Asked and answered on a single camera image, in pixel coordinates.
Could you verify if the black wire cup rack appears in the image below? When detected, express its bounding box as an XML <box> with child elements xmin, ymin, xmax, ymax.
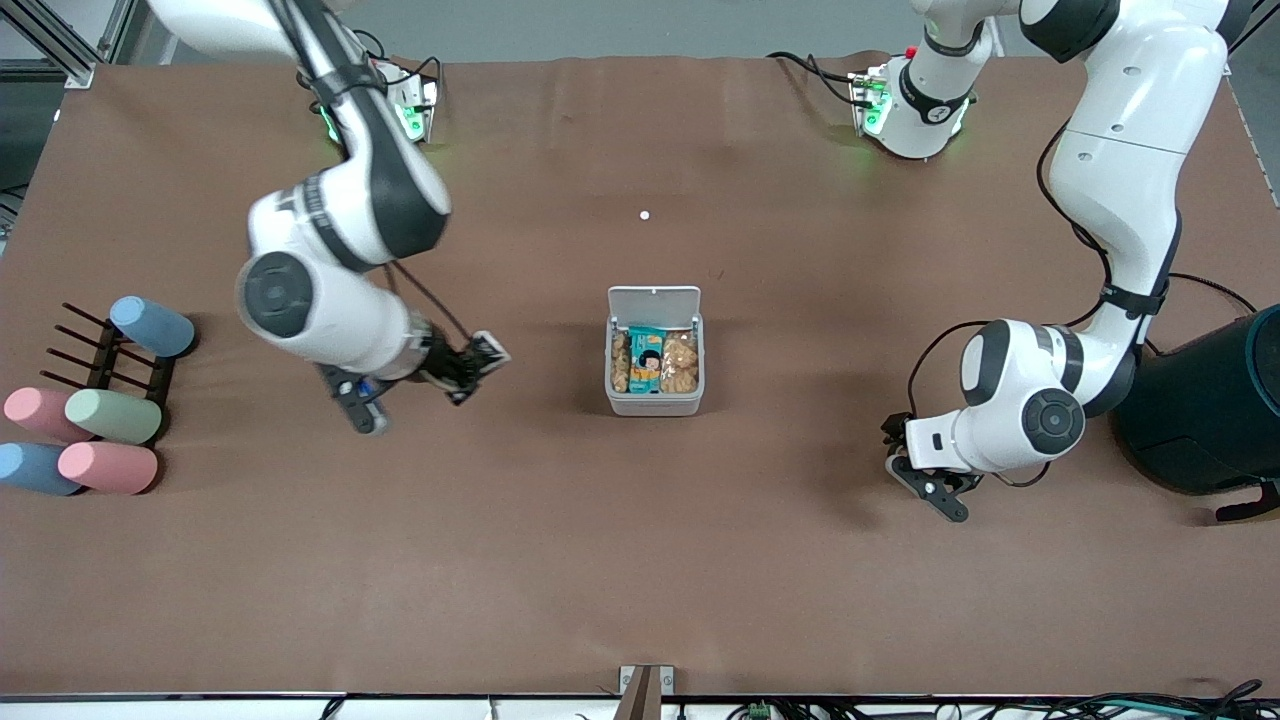
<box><xmin>44</xmin><ymin>301</ymin><xmax>177</xmax><ymax>442</ymax></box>

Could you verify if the small white lidded bin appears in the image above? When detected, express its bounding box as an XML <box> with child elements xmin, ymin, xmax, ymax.
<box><xmin>604</xmin><ymin>285</ymin><xmax>705</xmax><ymax>418</ymax></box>

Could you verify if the black arm base cable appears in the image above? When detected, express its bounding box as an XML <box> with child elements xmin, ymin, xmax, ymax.
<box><xmin>767</xmin><ymin>49</ymin><xmax>863</xmax><ymax>111</ymax></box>

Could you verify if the black right camera mount bracket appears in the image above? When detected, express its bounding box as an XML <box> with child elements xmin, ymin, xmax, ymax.
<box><xmin>424</xmin><ymin>339</ymin><xmax>483</xmax><ymax>407</ymax></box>

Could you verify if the pale green plastic cup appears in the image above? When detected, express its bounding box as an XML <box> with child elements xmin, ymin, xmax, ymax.
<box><xmin>65</xmin><ymin>388</ymin><xmax>164</xmax><ymax>447</ymax></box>

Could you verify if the light blue plastic cup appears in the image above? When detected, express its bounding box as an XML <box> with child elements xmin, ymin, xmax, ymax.
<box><xmin>108</xmin><ymin>296</ymin><xmax>198</xmax><ymax>359</ymax></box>
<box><xmin>0</xmin><ymin>442</ymin><xmax>87</xmax><ymax>498</ymax></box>

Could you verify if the black kettle power cable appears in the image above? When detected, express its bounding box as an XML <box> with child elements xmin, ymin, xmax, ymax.
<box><xmin>1165</xmin><ymin>271</ymin><xmax>1259</xmax><ymax>316</ymax></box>

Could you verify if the brown table cover sheet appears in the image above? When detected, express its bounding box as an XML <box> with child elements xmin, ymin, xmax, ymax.
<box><xmin>0</xmin><ymin>52</ymin><xmax>1280</xmax><ymax>699</ymax></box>

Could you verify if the teal snack packet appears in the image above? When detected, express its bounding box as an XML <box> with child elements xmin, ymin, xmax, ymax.
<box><xmin>626</xmin><ymin>325</ymin><xmax>667</xmax><ymax>395</ymax></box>

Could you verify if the metal table edge bracket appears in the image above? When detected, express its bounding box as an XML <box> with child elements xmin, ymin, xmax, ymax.
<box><xmin>618</xmin><ymin>664</ymin><xmax>677</xmax><ymax>720</ymax></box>

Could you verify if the black cable bundle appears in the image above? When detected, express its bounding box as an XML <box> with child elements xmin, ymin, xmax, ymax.
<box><xmin>680</xmin><ymin>678</ymin><xmax>1280</xmax><ymax>720</ymax></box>

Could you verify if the white table edge rail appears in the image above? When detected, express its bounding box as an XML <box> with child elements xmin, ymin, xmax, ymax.
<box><xmin>0</xmin><ymin>694</ymin><xmax>1280</xmax><ymax>720</ymax></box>

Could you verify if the pink plastic cup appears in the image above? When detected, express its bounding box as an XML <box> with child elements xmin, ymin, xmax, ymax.
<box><xmin>58</xmin><ymin>441</ymin><xmax>160</xmax><ymax>497</ymax></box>
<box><xmin>3</xmin><ymin>386</ymin><xmax>96</xmax><ymax>444</ymax></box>

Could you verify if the dark teal electric kettle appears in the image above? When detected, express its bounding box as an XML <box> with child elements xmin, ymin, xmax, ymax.
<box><xmin>1112</xmin><ymin>303</ymin><xmax>1280</xmax><ymax>524</ymax></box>

